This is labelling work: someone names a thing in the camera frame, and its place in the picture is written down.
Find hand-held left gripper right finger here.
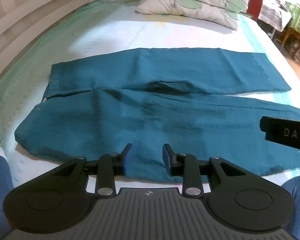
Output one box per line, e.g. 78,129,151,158
162,144,240,196

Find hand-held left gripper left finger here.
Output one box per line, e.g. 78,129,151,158
51,144,133,196

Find teal pants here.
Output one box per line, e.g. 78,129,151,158
14,47,300,183

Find wooden stool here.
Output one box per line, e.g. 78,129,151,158
274,26,300,53

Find striped grey blanket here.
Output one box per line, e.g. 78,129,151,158
259,0,292,32

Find bed with pastel sheet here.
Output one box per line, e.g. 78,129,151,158
0,0,300,198

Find person's left leg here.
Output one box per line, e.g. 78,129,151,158
0,154,15,233

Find red panel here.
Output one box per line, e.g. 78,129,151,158
247,0,265,20

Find white slatted headboard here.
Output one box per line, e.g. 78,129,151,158
0,0,130,88

